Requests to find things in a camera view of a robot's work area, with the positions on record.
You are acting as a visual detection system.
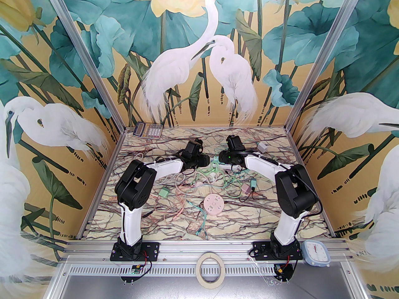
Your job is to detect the pink round socket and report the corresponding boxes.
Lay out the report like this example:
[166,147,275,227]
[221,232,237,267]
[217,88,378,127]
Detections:
[201,194,224,216]

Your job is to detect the aluminium table edge rail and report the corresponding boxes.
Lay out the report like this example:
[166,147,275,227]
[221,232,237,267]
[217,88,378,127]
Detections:
[75,128,126,240]

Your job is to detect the salmon pink multi-head charging cable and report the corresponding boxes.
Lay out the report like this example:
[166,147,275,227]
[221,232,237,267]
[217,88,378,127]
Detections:
[154,183,203,223]

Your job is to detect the pale blue white timer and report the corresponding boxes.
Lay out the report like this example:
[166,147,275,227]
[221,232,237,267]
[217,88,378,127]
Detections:
[302,240,331,266]

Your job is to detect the grey desk calculator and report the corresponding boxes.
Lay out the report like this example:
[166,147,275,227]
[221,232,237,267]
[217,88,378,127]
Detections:
[133,122,164,140]

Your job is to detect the aluminium frame post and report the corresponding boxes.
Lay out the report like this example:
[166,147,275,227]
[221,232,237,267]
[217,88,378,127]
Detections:
[284,0,370,131]
[39,0,126,131]

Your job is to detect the light green multi-head charging cable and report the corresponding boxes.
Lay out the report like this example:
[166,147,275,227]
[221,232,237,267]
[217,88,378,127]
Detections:
[195,159,248,199]

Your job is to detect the black usb cable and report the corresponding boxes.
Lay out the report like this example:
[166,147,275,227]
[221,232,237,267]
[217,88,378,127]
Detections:
[238,188,269,203]

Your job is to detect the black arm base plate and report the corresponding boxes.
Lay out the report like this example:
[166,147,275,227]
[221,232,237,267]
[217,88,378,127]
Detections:
[252,241,303,262]
[110,242,160,262]

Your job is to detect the slotted metal panel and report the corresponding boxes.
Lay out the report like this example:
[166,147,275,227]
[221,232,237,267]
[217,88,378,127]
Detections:
[59,262,353,277]

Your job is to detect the masking tape roll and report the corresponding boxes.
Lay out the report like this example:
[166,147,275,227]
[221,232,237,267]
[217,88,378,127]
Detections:
[196,252,224,289]

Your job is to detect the teal multi-head charging cable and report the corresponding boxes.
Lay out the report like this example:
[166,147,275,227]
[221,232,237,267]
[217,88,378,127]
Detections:
[186,200,210,240]

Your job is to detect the small circuit board with wires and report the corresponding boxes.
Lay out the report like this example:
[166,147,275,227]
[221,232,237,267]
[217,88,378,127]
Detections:
[121,262,153,284]
[273,261,295,282]

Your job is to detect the aluminium front rail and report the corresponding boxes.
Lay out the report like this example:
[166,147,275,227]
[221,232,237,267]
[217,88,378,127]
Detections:
[59,241,356,263]

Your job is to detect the pale pink socket cord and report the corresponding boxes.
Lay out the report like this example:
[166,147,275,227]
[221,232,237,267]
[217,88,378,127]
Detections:
[175,173,203,203]

